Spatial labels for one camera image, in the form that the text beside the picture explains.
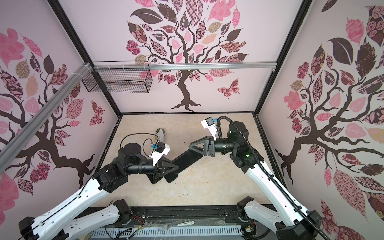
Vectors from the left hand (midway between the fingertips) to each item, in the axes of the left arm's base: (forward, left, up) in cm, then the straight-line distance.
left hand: (176, 169), depth 61 cm
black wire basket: (+61, +35, +6) cm, 70 cm away
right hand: (+6, -7, +9) cm, 13 cm away
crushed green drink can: (+36, +17, -22) cm, 45 cm away
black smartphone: (+1, -3, +5) cm, 6 cm away
